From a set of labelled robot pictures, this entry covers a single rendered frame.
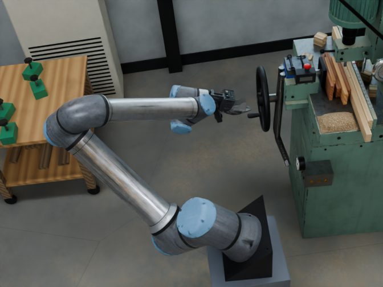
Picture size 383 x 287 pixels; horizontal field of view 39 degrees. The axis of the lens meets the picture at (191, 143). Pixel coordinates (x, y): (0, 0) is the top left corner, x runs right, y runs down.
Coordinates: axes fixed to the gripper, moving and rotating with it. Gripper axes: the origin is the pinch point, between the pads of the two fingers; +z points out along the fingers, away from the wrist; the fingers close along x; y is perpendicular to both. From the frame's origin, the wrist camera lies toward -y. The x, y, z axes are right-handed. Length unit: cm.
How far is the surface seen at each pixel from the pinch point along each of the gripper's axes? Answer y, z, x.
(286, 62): 33.3, 4.9, -5.2
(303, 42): 27.9, 19.7, 19.3
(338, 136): 27, 23, -38
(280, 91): 21.8, 5.7, -10.0
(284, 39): -45, 58, 129
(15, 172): -93, -105, 22
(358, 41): 49, 29, -5
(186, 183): -78, -9, 17
